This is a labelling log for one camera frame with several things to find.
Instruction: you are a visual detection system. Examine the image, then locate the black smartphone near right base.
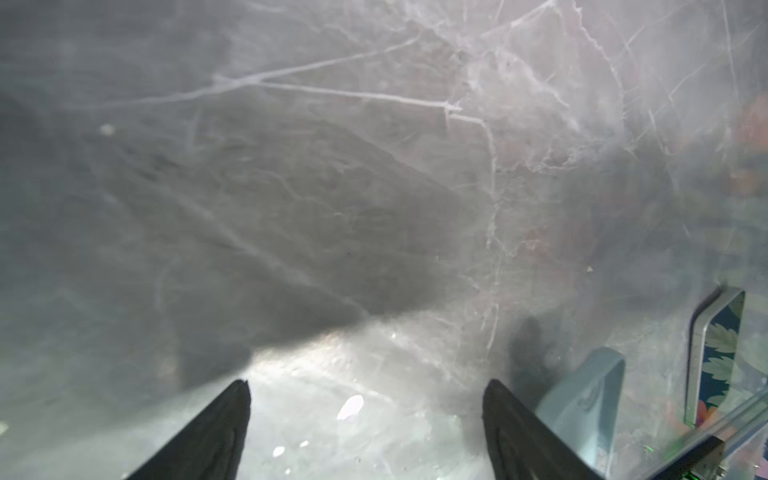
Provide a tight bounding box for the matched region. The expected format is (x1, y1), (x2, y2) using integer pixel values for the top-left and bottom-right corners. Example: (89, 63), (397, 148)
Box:
(684, 286), (746, 428)

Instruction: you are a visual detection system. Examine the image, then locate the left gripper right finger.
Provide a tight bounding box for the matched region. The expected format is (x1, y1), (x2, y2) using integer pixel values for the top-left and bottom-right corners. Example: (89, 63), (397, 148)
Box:
(482, 379), (600, 480)

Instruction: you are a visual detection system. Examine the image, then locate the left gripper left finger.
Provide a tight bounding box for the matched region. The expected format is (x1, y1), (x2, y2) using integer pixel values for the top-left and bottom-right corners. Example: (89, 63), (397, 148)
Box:
(128, 380), (251, 480)

